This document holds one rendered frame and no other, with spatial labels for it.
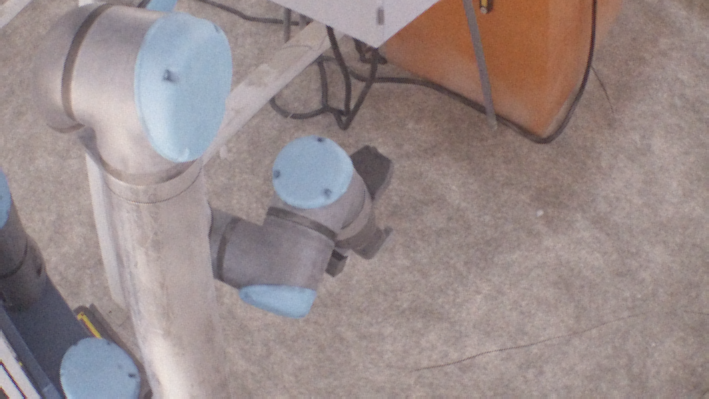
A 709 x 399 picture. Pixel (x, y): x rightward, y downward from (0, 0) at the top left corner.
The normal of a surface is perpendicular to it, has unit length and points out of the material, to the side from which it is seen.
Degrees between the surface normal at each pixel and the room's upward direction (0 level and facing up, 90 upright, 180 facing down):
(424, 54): 90
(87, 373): 5
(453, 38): 90
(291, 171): 19
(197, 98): 83
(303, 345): 0
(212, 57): 83
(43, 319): 0
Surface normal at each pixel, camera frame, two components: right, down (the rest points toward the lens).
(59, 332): -0.01, -0.65
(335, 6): -0.62, 0.60
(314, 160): -0.15, -0.38
